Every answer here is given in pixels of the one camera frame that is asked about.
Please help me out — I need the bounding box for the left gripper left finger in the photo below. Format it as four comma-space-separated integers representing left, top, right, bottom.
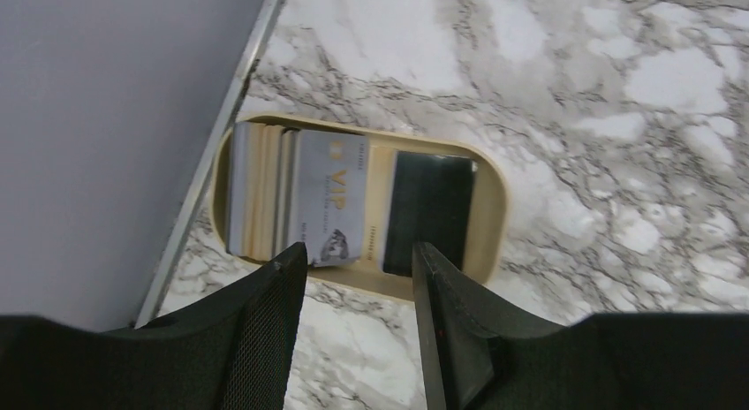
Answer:
1, 243, 308, 409

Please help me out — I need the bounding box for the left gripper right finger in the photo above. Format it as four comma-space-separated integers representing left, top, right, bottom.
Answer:
412, 243, 748, 409

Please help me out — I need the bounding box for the black card in tray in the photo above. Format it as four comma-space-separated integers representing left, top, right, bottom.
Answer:
382, 151, 475, 277

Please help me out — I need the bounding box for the stack of cards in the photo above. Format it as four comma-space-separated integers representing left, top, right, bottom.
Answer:
226, 122, 298, 261

